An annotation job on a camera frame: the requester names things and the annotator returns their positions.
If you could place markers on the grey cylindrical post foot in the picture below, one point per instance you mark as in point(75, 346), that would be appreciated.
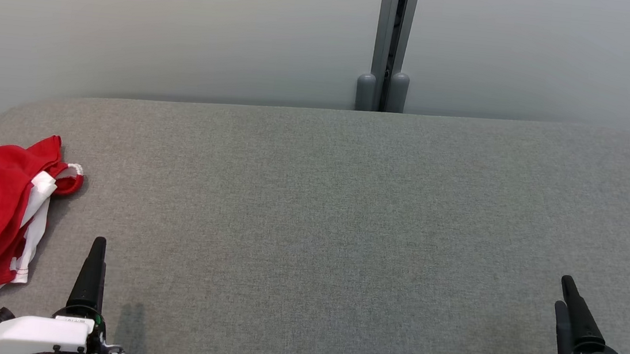
point(399, 92)
point(365, 92)

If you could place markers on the grey metal partition post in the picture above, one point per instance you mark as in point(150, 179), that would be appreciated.
point(387, 28)

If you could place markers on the red shorts with white trim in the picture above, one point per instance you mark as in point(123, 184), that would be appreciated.
point(67, 183)

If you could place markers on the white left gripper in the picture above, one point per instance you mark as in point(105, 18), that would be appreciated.
point(39, 338)

